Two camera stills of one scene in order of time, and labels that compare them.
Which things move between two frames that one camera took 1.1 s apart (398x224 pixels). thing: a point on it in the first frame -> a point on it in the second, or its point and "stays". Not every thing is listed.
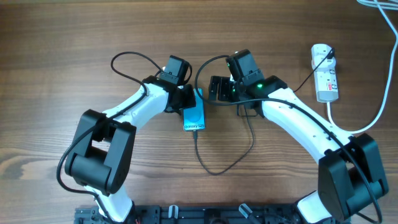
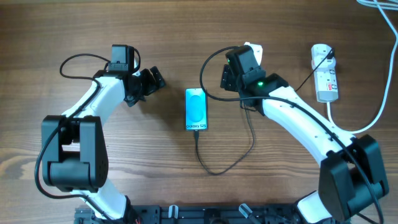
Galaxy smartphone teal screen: [194, 117] stays
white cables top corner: [387, 4] stays
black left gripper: [189, 101] -> [151, 86]
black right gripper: [225, 83] -> [229, 79]
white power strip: [325, 74] stays
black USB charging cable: [222, 173] stays
